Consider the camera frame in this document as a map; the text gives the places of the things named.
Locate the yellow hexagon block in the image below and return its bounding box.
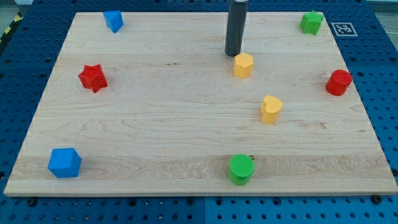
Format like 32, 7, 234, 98
233, 53, 254, 78

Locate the red star block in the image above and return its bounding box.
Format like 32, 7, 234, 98
78, 64, 108, 93

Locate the white fiducial marker tag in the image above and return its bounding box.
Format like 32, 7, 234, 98
331, 22, 358, 37

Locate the blue cube block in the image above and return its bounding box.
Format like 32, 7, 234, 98
47, 148, 81, 178

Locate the blue pentagon block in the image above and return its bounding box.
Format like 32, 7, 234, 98
103, 11, 124, 33

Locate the green star block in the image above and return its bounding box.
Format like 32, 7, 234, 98
300, 11, 324, 35

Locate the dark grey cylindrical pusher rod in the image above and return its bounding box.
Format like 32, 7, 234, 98
224, 0, 249, 57

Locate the red cylinder block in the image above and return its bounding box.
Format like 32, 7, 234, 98
325, 70, 353, 96

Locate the yellow black hazard tape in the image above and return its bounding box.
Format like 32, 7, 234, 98
1, 11, 24, 44

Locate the yellow heart block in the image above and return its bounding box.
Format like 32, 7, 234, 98
261, 95, 283, 124

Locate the green cylinder block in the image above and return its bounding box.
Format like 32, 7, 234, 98
228, 154, 254, 185

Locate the light wooden board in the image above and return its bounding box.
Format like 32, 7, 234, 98
4, 12, 397, 197

